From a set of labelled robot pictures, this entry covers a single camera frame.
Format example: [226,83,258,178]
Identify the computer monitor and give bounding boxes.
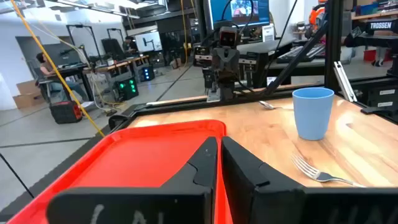
[208,0,271,30]

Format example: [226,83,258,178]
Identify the black equipment box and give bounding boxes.
[351,77,398,113]

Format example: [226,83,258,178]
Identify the silver metal fork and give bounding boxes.
[290,152,366,189]

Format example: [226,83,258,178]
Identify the wooden workbench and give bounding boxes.
[83,55,151,94]

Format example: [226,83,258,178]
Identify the yellow hanging cable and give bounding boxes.
[10,0,106,138]

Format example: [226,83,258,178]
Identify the red plastic tray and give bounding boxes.
[6,119,234,224]

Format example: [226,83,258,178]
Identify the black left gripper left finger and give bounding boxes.
[46,136,218,224]

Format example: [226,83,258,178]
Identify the computer tower green lights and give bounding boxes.
[114,77,140,101]

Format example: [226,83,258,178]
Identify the black aluminium table frame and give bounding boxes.
[107,0,398,131]

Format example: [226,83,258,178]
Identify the seated person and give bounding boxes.
[35,52,90,102]

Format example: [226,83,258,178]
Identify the silver aluminium bracket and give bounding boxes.
[333,60,358,103]

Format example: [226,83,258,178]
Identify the computer tower blue lights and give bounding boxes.
[139,64,155,83]

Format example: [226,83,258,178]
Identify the red and black tool case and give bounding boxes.
[49,100,84,124]

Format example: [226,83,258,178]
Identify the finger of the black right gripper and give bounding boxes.
[239,51,259,90]
[193,45,216,94]

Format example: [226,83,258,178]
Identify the silver metal spoon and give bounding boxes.
[258,100,295,111]

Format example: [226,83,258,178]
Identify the white display screen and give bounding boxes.
[134,30,163,53]

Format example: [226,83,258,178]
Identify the standing person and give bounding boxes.
[122,35,139,54]

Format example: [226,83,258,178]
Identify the black office desk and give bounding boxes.
[43,63,95,102]

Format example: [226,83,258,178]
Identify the blue plastic cup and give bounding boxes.
[292,86,335,141]

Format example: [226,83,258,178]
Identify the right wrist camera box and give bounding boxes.
[219,26,242,48]

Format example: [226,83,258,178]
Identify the brown cardboard box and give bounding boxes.
[16,80,40,96]
[12,91,46,110]

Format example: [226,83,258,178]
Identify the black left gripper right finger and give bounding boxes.
[221,136,398,224]

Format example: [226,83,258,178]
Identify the black keyboard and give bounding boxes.
[276,43,326,65]

